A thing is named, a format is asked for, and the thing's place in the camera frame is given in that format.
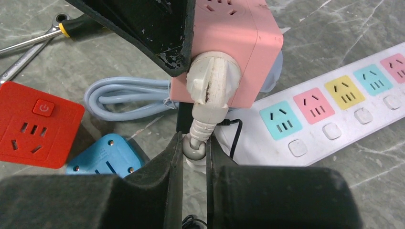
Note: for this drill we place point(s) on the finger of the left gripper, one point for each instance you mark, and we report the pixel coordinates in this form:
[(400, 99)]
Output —
[(161, 29)]

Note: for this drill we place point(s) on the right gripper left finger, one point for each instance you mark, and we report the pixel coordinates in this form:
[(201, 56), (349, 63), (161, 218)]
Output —
[(149, 198)]

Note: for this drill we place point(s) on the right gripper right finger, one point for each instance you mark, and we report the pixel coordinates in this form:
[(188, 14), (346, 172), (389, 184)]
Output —
[(266, 197)]

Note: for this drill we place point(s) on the teal blue plug adapter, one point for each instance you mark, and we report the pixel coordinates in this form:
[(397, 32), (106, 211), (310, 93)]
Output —
[(111, 154)]

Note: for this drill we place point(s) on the pink socket adapter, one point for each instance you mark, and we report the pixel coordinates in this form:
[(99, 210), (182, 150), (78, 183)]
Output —
[(247, 31)]

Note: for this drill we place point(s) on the black charger with thin cable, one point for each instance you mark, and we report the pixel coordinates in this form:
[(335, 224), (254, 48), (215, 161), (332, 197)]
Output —
[(221, 132)]

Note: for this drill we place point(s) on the red cube socket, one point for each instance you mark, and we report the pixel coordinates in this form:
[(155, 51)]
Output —
[(36, 128)]

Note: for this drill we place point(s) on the black yellow screwdriver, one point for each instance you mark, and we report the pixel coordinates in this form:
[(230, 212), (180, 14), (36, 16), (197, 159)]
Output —
[(74, 28)]

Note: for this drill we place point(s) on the white multicolour power strip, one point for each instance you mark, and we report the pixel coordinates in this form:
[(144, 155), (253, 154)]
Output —
[(312, 120)]

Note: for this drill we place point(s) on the silver ratchet wrench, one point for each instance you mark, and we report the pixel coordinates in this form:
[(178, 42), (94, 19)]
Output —
[(29, 55)]

